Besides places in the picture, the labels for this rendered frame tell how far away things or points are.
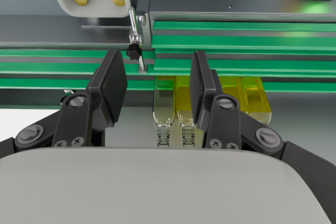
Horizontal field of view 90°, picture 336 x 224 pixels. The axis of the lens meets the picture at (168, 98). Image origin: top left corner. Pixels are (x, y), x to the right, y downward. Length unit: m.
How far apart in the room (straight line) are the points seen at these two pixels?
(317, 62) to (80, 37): 0.64
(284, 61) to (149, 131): 0.42
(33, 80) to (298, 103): 0.90
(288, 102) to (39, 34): 0.84
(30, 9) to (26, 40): 0.12
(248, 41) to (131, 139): 0.41
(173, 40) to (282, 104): 0.50
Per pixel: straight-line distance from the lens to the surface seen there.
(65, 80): 0.61
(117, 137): 0.55
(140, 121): 0.56
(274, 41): 0.45
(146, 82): 0.52
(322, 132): 0.76
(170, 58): 0.45
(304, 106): 0.78
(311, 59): 0.59
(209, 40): 0.39
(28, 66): 0.59
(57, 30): 0.62
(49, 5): 0.68
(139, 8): 0.45
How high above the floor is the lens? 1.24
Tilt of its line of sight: 30 degrees down
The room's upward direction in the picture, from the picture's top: 179 degrees counter-clockwise
